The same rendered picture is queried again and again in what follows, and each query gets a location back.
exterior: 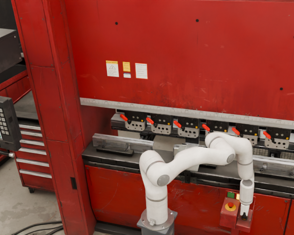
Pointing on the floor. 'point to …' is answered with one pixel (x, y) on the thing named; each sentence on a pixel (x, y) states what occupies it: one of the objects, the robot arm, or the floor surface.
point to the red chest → (32, 151)
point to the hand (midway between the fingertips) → (244, 216)
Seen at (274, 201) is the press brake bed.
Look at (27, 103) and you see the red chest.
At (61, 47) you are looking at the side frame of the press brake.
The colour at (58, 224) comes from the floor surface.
